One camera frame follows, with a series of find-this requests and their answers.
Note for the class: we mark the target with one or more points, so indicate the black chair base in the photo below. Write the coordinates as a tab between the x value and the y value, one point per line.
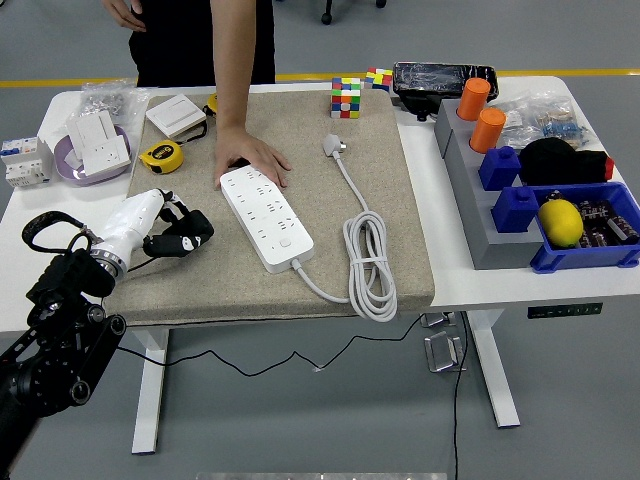
326	19

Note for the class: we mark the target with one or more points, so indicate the person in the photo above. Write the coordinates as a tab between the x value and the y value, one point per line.
180	45

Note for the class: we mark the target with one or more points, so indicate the white circuit breaker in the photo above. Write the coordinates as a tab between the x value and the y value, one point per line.
25	165

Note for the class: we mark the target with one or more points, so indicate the person's left hand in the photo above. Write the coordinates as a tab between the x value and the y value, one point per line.
245	147

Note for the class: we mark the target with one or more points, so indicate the person's left forearm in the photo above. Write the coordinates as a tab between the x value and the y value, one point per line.
232	50

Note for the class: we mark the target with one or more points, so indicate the clear bag of screws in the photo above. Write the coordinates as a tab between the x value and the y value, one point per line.
105	100

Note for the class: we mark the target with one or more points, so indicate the white table leg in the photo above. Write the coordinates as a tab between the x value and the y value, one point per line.
149	446
492	370

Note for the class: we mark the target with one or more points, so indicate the small colourful puzzle cube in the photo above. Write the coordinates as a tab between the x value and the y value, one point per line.
378	79

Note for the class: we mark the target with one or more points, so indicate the white wall socket panel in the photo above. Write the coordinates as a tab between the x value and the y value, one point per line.
105	155

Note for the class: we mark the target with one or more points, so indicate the black fabric bundle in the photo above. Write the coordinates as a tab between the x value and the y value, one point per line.
560	162

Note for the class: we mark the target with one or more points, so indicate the purple bowl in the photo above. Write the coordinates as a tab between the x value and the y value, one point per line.
67	172

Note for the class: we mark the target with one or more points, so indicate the large colourful puzzle cube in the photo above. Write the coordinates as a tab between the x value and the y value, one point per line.
346	97

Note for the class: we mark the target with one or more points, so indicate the large silver metal bracket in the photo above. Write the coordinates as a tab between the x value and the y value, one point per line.
444	352

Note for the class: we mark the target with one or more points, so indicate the black table control panel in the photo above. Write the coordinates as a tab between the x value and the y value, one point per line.
565	311

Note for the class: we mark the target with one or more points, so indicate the white wall switch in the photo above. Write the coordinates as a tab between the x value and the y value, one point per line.
175	114

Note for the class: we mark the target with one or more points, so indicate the grey-brown mat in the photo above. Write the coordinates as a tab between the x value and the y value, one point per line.
320	200

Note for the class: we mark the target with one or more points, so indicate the grey peg block base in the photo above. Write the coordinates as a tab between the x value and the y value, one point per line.
480	225

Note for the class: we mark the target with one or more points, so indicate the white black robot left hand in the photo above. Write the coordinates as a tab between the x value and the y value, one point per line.
130	220

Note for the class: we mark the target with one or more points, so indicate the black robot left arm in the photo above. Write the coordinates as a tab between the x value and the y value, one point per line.
65	280

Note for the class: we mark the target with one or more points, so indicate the yellow lemon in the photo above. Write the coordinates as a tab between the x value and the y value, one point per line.
560	224

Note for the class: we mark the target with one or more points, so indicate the blue plastic bin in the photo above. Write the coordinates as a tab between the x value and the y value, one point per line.
585	257

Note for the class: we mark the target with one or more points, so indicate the person's right hand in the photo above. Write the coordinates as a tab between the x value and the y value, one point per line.
125	12

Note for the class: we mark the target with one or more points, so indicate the clear bag of blue components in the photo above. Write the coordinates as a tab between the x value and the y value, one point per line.
562	125

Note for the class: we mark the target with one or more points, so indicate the black plastic-wrapped box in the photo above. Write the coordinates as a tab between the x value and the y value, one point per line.
430	80

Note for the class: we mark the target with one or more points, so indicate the clear bag of small parts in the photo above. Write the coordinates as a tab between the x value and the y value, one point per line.
520	117

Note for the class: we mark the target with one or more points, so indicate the white power strip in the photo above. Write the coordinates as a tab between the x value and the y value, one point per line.
270	220

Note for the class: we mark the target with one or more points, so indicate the blue block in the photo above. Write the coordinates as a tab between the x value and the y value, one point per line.
515	210
500	170

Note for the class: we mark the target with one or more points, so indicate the small silver metal bracket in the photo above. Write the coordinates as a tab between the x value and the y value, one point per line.
439	320

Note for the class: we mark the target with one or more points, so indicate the orange cylinder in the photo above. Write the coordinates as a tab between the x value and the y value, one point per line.
474	100
487	131

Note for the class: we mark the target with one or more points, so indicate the dark cylindrical capacitor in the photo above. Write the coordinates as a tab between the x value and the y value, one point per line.
597	210
622	230
592	237

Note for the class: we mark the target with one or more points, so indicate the small black gadget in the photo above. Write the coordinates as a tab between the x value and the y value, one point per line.
420	107

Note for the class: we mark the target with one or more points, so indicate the white plain wall panel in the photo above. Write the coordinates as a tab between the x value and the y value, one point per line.
92	127

